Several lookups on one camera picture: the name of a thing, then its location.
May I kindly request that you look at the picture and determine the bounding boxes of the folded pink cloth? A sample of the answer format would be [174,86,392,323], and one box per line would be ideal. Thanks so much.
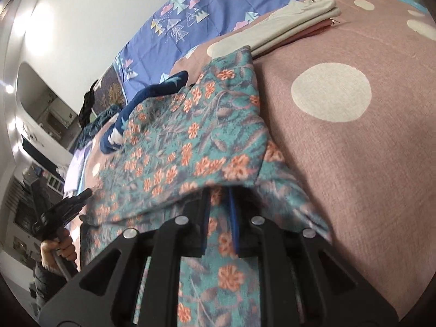
[262,19,337,57]

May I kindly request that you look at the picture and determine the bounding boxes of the person's left hand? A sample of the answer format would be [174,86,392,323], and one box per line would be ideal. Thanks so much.
[40,228,79,270]

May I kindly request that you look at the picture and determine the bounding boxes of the dark patterned cushion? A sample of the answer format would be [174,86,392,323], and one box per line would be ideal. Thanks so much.
[93,65,127,116]

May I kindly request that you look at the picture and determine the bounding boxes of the teal floral cloth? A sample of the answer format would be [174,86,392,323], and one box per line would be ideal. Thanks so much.
[77,46,332,327]

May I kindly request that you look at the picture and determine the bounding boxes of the pink polka dot blanket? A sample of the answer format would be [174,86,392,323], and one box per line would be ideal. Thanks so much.
[65,0,436,318]

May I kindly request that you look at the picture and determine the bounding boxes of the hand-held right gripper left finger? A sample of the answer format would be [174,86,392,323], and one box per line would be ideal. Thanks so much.
[37,190,211,327]

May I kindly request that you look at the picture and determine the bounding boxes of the dark teal knit cloth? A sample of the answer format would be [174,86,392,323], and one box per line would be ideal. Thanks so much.
[72,105,122,151]

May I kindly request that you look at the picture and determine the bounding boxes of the white and pink garment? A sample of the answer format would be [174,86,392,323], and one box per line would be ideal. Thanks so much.
[208,0,341,58]

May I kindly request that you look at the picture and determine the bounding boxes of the navy star print cloth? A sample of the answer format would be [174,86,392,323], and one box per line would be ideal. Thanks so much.
[100,71,190,154]

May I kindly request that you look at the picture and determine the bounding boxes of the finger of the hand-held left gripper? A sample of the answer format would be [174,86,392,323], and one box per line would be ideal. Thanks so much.
[63,188,93,212]

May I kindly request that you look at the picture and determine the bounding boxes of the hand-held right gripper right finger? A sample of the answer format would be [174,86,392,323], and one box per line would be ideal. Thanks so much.
[228,187,400,327]

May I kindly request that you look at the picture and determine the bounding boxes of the blue patterned quilt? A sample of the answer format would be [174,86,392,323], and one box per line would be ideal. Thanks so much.
[112,0,336,100]

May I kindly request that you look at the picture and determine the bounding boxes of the black bag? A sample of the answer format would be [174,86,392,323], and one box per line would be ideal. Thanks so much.
[79,80,100,127]

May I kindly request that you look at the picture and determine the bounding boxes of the person's left forearm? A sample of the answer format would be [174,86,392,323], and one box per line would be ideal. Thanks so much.
[31,262,70,311]

